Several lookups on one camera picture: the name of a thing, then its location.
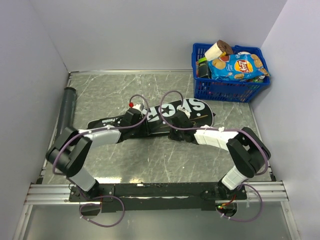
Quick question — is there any blue chips bag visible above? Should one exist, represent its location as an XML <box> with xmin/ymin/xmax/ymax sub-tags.
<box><xmin>208</xmin><ymin>54</ymin><xmax>270</xmax><ymax>81</ymax></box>

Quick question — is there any black green box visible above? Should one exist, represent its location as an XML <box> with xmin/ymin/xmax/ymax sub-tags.
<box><xmin>196</xmin><ymin>57</ymin><xmax>211</xmax><ymax>79</ymax></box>

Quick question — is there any cream brown snack package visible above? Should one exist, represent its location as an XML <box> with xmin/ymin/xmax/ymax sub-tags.
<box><xmin>204</xmin><ymin>40</ymin><xmax>234</xmax><ymax>61</ymax></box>

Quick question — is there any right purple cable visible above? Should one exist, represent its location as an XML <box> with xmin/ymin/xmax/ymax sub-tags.
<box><xmin>159</xmin><ymin>90</ymin><xmax>270</xmax><ymax>222</ymax></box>

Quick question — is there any blue plastic basket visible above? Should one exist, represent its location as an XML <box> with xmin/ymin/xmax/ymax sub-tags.
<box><xmin>191</xmin><ymin>43</ymin><xmax>270</xmax><ymax>103</ymax></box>

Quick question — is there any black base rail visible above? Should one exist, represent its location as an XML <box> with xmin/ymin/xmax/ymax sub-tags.
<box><xmin>69</xmin><ymin>182</ymin><xmax>247</xmax><ymax>213</ymax></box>

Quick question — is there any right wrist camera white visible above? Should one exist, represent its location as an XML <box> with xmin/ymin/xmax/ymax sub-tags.
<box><xmin>181</xmin><ymin>108</ymin><xmax>191</xmax><ymax>119</ymax></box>

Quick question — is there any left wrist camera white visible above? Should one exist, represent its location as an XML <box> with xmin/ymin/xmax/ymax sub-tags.
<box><xmin>128</xmin><ymin>102</ymin><xmax>144</xmax><ymax>113</ymax></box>

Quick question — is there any black shuttlecock tube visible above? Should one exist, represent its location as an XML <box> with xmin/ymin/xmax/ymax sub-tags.
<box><xmin>55</xmin><ymin>86</ymin><xmax>77</xmax><ymax>139</ymax></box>

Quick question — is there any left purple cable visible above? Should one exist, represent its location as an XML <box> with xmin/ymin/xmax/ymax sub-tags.
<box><xmin>51</xmin><ymin>94</ymin><xmax>150</xmax><ymax>177</ymax></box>

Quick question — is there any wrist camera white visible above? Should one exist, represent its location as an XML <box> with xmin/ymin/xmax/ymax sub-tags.
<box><xmin>181</xmin><ymin>108</ymin><xmax>191</xmax><ymax>119</ymax></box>
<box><xmin>128</xmin><ymin>102</ymin><xmax>144</xmax><ymax>113</ymax></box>

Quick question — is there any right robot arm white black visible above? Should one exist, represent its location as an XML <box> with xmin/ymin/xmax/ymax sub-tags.
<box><xmin>168</xmin><ymin>111</ymin><xmax>271</xmax><ymax>199</ymax></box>

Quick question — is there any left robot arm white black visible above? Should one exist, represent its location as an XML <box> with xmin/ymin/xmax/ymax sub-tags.
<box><xmin>45</xmin><ymin>108</ymin><xmax>147</xmax><ymax>201</ymax></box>

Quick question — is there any purple cable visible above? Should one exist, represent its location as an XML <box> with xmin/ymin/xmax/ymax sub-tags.
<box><xmin>51</xmin><ymin>94</ymin><xmax>150</xmax><ymax>177</ymax></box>
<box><xmin>159</xmin><ymin>90</ymin><xmax>270</xmax><ymax>222</ymax></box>

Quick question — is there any black racket bag SPORT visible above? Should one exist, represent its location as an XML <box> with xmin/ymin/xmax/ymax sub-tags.
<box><xmin>86</xmin><ymin>98</ymin><xmax>216</xmax><ymax>141</ymax></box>

